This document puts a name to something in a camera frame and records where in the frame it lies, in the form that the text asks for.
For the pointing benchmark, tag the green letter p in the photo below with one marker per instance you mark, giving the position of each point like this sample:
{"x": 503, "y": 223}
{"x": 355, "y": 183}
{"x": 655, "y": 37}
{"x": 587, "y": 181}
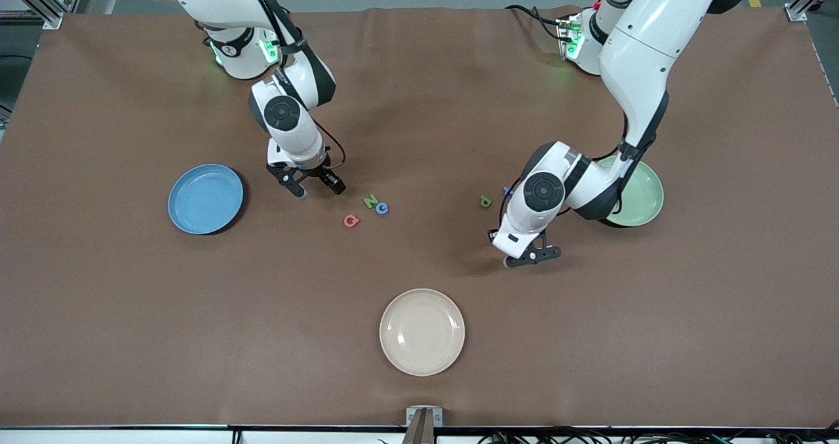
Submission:
{"x": 485, "y": 201}

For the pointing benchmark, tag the green letter N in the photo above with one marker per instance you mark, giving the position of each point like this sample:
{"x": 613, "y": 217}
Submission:
{"x": 371, "y": 201}

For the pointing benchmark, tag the pink letter Q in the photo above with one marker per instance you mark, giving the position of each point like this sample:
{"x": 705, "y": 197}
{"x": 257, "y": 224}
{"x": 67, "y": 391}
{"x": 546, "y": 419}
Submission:
{"x": 351, "y": 221}

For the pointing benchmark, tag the blue letter c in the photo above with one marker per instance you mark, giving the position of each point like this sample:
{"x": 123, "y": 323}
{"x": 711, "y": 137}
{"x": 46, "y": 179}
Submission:
{"x": 382, "y": 208}

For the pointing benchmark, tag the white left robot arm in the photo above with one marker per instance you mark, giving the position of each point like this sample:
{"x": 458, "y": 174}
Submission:
{"x": 642, "y": 50}

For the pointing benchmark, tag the blue plate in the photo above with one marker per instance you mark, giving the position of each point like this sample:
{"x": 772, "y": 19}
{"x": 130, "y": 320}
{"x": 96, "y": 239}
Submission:
{"x": 206, "y": 199}

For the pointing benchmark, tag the cream plate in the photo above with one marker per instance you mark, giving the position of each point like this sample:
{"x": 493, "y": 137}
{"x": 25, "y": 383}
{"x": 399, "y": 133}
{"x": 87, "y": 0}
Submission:
{"x": 422, "y": 332}

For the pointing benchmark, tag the green plate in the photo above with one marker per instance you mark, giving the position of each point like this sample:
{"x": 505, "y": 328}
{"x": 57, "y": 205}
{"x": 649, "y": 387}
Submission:
{"x": 645, "y": 198}

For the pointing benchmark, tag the brown table cover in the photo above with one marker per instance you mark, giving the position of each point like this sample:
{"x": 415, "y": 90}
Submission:
{"x": 446, "y": 260}

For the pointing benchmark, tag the white table edge strip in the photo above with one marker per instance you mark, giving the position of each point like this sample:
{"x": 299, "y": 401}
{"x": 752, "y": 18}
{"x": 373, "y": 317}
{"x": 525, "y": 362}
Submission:
{"x": 131, "y": 439}

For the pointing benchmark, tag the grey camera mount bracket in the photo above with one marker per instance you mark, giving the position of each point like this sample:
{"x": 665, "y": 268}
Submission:
{"x": 424, "y": 418}

